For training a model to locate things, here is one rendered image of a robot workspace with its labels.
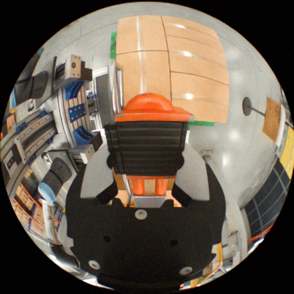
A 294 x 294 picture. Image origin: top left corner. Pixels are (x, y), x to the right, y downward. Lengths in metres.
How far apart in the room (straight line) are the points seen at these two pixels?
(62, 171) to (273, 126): 2.17
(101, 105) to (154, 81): 0.70
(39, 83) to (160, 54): 0.78
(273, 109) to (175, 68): 1.55
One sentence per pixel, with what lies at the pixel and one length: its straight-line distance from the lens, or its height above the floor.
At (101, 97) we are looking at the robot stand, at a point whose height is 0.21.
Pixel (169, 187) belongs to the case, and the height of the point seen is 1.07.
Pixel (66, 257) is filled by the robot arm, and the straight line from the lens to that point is 0.63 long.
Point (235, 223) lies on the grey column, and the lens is 1.35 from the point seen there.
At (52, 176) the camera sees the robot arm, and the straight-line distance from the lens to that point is 0.55.
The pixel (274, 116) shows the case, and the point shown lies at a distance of 1.80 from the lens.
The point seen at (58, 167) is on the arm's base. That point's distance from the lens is 0.58.
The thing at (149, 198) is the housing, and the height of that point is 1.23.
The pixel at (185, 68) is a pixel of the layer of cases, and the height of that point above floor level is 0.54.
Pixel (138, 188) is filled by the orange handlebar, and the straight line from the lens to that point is 0.18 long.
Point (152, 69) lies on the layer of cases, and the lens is 0.80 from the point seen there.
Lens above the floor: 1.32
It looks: 58 degrees down
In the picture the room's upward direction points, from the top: 178 degrees counter-clockwise
